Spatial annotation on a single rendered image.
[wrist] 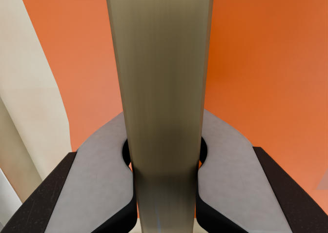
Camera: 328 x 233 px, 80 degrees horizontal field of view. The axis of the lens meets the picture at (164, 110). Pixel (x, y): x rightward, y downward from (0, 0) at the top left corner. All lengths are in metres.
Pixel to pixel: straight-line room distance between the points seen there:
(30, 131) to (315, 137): 0.29
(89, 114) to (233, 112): 0.14
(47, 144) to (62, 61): 0.10
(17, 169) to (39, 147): 0.03
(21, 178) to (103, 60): 0.15
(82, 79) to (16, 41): 0.06
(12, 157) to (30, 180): 0.04
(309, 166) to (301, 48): 0.15
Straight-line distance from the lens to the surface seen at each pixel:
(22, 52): 0.20
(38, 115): 0.22
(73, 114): 0.21
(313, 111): 0.24
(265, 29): 0.18
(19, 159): 0.25
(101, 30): 0.17
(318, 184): 0.32
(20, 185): 0.26
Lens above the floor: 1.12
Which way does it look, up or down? 60 degrees down
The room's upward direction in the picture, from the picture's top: 179 degrees clockwise
